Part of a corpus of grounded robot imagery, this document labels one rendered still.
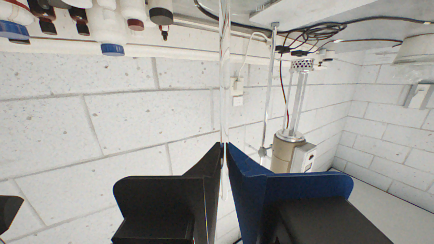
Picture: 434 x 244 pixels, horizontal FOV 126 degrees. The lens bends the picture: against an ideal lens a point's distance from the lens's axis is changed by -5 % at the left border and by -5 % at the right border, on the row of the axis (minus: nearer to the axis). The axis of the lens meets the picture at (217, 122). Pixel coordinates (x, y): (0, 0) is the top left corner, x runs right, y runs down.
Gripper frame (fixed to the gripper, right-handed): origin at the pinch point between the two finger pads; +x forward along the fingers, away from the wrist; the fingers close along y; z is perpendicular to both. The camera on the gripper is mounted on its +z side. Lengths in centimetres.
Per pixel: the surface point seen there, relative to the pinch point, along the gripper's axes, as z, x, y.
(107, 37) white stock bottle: 15.5, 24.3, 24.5
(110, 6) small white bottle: 19.9, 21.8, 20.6
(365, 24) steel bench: 25, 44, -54
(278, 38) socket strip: 23, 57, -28
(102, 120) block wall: -6, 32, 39
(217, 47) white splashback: 18, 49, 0
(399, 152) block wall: -75, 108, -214
